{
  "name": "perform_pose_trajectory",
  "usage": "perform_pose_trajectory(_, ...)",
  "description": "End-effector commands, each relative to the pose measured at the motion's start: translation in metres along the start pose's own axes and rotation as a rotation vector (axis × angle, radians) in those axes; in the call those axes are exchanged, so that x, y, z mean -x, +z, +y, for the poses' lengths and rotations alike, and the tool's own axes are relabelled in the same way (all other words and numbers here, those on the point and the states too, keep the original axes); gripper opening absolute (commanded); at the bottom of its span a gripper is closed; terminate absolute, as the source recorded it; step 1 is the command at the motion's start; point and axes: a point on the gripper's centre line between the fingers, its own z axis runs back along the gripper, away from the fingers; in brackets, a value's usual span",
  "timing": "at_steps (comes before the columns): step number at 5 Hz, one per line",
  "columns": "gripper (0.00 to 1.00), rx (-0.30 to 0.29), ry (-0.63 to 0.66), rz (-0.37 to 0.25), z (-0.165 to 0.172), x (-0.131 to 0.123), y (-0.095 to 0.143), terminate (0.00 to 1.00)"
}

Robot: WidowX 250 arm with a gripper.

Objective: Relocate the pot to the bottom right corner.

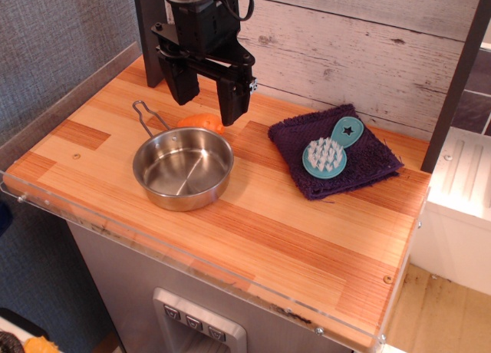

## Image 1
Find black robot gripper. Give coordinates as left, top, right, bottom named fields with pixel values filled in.
left=151, top=0, right=255, bottom=127

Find stainless steel pan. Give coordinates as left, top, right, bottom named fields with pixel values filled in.
left=133, top=101, right=234, bottom=212

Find purple folded rag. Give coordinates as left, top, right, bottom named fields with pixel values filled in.
left=268, top=104, right=403, bottom=200

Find orange toy carrot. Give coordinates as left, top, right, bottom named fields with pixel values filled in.
left=177, top=113, right=225, bottom=135

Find teal scrub brush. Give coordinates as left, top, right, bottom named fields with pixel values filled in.
left=302, top=117, right=364, bottom=180

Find grey toy fridge cabinet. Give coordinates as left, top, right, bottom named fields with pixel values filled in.
left=68, top=223, right=349, bottom=352

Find silver dispenser button panel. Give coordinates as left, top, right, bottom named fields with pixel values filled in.
left=153, top=288, right=248, bottom=353

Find clear acrylic edge guard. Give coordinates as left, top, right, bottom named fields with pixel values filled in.
left=5, top=161, right=430, bottom=352

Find orange black object bottom left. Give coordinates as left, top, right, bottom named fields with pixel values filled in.
left=1, top=332, right=61, bottom=353

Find dark grey left post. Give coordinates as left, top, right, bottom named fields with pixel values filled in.
left=134, top=0, right=167, bottom=87

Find dark grey post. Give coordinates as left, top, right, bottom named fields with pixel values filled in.
left=420, top=0, right=490, bottom=173
left=134, top=0, right=167, bottom=87

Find dark grey right post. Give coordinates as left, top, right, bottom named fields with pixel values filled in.
left=420, top=0, right=490, bottom=173

